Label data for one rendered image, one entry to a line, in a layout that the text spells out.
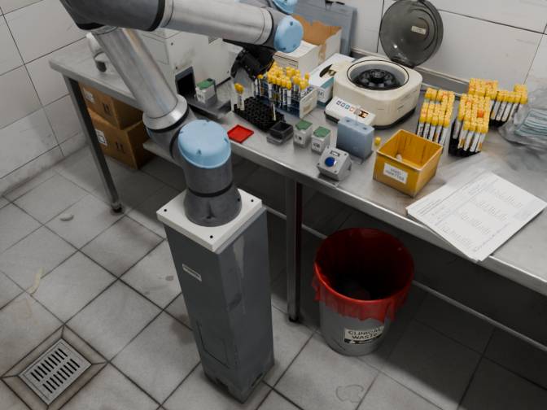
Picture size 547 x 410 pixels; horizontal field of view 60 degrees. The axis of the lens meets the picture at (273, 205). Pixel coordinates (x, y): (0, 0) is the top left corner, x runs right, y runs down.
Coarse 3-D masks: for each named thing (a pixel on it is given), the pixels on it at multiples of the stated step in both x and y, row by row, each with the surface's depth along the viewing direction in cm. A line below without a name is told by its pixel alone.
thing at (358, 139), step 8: (344, 120) 138; (352, 120) 137; (344, 128) 137; (352, 128) 135; (360, 128) 135; (368, 128) 135; (344, 136) 139; (352, 136) 136; (360, 136) 134; (368, 136) 134; (336, 144) 143; (344, 144) 140; (352, 144) 138; (360, 144) 136; (368, 144) 136; (352, 152) 140; (360, 152) 138; (368, 152) 139; (352, 160) 140; (360, 160) 138
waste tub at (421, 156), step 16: (384, 144) 129; (400, 144) 137; (416, 144) 133; (432, 144) 129; (384, 160) 127; (416, 160) 136; (432, 160) 126; (384, 176) 130; (400, 176) 126; (416, 176) 123; (432, 176) 133; (416, 192) 127
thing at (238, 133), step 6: (234, 126) 153; (240, 126) 153; (228, 132) 151; (234, 132) 152; (240, 132) 152; (246, 132) 152; (252, 132) 151; (234, 138) 148; (240, 138) 149; (246, 138) 149
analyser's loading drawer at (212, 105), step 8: (184, 96) 161; (192, 96) 161; (216, 96) 157; (192, 104) 158; (200, 104) 156; (208, 104) 156; (216, 104) 157; (224, 104) 153; (216, 112) 153; (224, 112) 155
